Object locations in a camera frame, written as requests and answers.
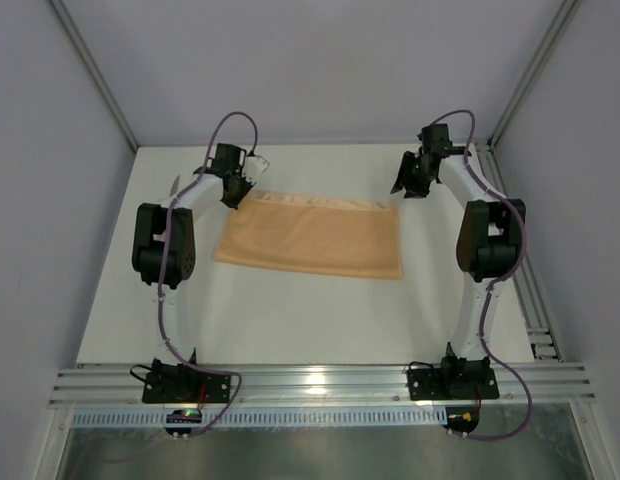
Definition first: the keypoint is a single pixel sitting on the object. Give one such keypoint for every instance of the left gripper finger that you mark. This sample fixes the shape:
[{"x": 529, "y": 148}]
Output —
[
  {"x": 241, "y": 186},
  {"x": 232, "y": 198}
]

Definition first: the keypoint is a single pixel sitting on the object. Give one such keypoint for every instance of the left aluminium frame post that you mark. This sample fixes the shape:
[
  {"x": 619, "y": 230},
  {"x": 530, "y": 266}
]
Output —
[{"x": 81, "y": 49}]

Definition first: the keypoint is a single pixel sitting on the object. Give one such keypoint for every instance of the aluminium rail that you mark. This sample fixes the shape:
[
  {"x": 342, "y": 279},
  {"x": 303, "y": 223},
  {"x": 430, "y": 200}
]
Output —
[
  {"x": 537, "y": 319},
  {"x": 309, "y": 385}
]

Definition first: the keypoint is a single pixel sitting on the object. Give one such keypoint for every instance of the right side aluminium rail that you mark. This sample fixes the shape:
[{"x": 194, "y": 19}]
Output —
[{"x": 537, "y": 319}]

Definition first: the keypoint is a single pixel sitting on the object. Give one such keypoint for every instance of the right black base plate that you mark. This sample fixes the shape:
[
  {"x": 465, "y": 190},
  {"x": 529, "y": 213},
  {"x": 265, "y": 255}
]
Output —
[{"x": 433, "y": 383}]

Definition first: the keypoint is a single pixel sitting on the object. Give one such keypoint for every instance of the controller board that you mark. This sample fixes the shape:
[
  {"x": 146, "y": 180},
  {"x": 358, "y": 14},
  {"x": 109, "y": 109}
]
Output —
[
  {"x": 462, "y": 419},
  {"x": 181, "y": 423}
]

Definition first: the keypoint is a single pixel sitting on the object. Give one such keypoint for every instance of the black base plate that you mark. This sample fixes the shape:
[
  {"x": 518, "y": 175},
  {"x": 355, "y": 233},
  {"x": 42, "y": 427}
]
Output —
[
  {"x": 186, "y": 386},
  {"x": 433, "y": 383}
]

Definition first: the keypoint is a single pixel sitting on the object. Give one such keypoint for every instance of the pink handled table knife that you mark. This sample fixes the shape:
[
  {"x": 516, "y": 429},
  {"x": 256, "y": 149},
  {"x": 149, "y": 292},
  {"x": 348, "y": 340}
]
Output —
[{"x": 175, "y": 186}]

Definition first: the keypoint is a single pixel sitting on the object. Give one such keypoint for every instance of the peach satin cloth napkin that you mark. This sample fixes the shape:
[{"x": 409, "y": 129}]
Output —
[{"x": 313, "y": 234}]

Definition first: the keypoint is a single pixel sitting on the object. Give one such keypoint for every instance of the slotted cable duct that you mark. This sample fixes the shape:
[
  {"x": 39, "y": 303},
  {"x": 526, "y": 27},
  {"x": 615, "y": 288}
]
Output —
[{"x": 267, "y": 417}]

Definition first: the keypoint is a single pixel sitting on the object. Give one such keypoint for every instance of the aluminium frame post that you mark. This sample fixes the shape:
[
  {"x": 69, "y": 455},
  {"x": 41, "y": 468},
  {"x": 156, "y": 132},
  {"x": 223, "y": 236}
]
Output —
[
  {"x": 551, "y": 38},
  {"x": 81, "y": 49}
]

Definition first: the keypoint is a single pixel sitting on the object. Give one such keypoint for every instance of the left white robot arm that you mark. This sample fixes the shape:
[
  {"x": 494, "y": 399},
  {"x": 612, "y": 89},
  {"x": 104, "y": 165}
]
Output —
[{"x": 164, "y": 254}]

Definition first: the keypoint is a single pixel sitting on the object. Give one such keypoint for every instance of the left controller board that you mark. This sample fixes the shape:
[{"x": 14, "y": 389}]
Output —
[{"x": 181, "y": 423}]

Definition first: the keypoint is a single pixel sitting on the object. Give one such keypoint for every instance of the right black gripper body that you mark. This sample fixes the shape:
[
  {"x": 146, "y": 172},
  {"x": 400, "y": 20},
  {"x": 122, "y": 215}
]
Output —
[{"x": 412, "y": 179}]

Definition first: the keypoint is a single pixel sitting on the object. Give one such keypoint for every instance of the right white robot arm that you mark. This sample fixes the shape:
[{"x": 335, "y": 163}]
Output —
[{"x": 489, "y": 250}]

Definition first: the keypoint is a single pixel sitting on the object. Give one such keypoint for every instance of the right controller board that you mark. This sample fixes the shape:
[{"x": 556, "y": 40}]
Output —
[{"x": 462, "y": 419}]

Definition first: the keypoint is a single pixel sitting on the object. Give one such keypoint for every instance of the front aluminium rail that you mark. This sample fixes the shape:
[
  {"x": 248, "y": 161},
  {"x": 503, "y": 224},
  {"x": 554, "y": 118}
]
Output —
[{"x": 309, "y": 385}]

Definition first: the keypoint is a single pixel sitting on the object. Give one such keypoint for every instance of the right aluminium frame post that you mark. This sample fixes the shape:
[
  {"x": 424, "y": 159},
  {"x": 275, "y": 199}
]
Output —
[{"x": 551, "y": 38}]

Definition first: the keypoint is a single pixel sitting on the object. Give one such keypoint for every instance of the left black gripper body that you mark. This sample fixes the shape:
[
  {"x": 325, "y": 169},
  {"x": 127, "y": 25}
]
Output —
[{"x": 235, "y": 189}]

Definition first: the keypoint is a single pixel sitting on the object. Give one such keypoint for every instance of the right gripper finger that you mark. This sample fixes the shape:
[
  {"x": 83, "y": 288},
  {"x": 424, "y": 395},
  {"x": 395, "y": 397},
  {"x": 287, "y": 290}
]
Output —
[
  {"x": 403, "y": 173},
  {"x": 418, "y": 190}
]

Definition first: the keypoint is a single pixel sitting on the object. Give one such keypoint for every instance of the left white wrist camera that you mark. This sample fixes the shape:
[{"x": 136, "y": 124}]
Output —
[{"x": 254, "y": 166}]

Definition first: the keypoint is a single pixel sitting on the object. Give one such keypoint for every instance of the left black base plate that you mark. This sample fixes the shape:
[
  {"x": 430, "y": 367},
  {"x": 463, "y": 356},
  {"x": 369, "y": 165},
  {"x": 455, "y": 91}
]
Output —
[{"x": 186, "y": 386}]

